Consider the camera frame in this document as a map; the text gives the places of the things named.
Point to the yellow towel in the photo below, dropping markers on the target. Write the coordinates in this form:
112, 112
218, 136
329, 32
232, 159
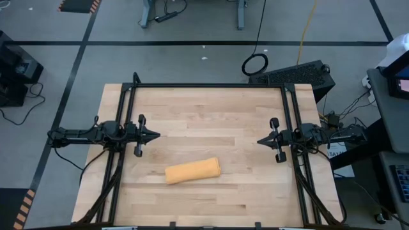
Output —
193, 170

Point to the black caster wheel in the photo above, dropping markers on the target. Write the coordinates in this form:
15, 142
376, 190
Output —
380, 218

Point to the black monitor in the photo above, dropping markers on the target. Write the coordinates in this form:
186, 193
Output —
397, 73

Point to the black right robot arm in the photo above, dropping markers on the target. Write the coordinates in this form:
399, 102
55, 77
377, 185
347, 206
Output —
329, 135

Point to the black power adapter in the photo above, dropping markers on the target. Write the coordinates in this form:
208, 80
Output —
333, 119

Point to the black equipment box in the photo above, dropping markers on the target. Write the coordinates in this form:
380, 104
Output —
16, 64

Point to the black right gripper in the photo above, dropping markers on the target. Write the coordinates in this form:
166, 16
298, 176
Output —
284, 139

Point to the black computer tower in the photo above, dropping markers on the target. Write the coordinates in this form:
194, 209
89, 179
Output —
294, 75

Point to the white paper sheet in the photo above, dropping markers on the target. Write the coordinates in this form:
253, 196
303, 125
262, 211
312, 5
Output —
345, 172

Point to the black mat with orange stripes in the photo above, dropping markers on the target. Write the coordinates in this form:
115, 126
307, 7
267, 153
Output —
11, 211
78, 5

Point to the grey side desk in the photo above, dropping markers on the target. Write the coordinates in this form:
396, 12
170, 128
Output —
385, 179

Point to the black desk base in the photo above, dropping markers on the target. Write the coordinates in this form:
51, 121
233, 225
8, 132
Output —
374, 143

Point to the black power strip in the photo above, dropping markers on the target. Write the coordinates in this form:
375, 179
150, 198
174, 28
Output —
166, 16

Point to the dark keypad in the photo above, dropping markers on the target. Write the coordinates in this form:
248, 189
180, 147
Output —
402, 183

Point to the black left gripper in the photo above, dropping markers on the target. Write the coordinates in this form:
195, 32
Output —
135, 134

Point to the grey desk leg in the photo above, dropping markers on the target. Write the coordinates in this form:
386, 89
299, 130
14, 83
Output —
146, 14
241, 16

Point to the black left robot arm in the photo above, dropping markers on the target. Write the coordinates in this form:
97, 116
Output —
80, 137

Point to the white power strip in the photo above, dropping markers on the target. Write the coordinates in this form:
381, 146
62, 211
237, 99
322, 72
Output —
367, 83

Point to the black aluminium table frame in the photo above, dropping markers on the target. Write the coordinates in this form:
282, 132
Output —
207, 85

